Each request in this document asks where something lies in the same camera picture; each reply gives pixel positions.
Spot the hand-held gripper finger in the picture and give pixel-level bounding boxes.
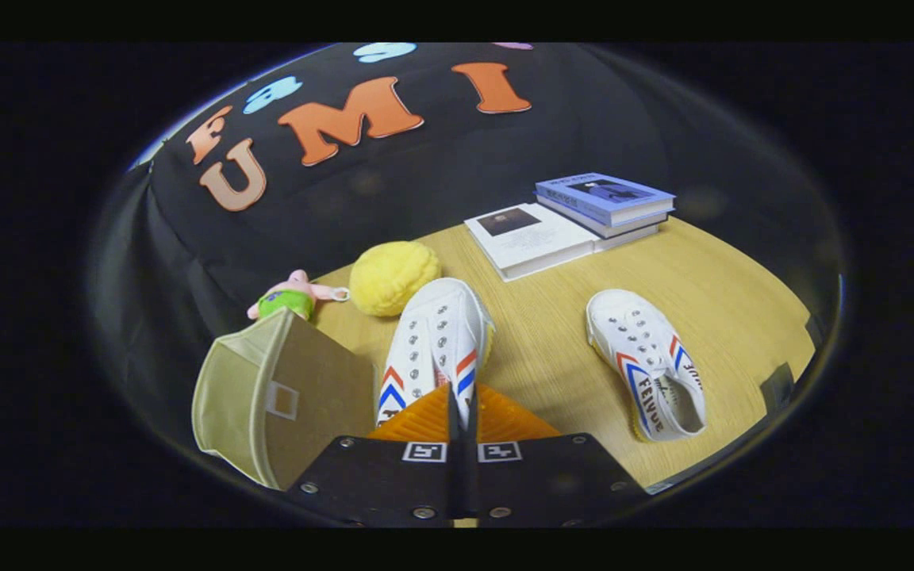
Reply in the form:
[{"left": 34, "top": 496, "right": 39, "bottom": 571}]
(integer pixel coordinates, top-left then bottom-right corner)
[
  {"left": 286, "top": 386, "right": 462, "bottom": 528},
  {"left": 463, "top": 386, "right": 650, "bottom": 528}
]

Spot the white striped canvas shoe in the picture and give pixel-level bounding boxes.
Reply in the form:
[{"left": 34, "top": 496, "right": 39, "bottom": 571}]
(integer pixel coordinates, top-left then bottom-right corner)
[
  {"left": 376, "top": 278, "right": 496, "bottom": 433},
  {"left": 586, "top": 289, "right": 708, "bottom": 443}
]

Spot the beige storage box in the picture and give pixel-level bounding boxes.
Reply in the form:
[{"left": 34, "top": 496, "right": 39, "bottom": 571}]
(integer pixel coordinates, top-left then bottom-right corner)
[{"left": 191, "top": 308, "right": 378, "bottom": 491}]

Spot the yellow plush ball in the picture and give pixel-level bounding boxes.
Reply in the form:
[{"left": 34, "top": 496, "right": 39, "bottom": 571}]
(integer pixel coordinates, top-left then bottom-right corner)
[{"left": 348, "top": 240, "right": 442, "bottom": 318}]

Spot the pink and green plush toy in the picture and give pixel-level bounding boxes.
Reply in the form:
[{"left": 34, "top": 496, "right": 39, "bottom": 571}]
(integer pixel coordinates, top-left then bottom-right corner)
[{"left": 247, "top": 270, "right": 351, "bottom": 322}]

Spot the white book with dark photo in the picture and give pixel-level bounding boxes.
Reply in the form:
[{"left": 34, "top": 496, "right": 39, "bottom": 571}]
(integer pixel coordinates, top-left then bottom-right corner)
[{"left": 464, "top": 202, "right": 599, "bottom": 282}]

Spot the black backdrop cloth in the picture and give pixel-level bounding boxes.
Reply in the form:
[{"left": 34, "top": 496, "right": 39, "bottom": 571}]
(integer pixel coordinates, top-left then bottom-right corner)
[{"left": 88, "top": 42, "right": 847, "bottom": 445}]

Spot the blue book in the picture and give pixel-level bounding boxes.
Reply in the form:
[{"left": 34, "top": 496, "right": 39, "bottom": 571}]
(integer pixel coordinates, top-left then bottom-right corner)
[{"left": 535, "top": 172, "right": 676, "bottom": 228}]

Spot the black table clamp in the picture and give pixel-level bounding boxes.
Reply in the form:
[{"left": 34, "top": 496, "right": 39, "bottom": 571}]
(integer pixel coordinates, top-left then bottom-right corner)
[{"left": 760, "top": 362, "right": 797, "bottom": 412}]

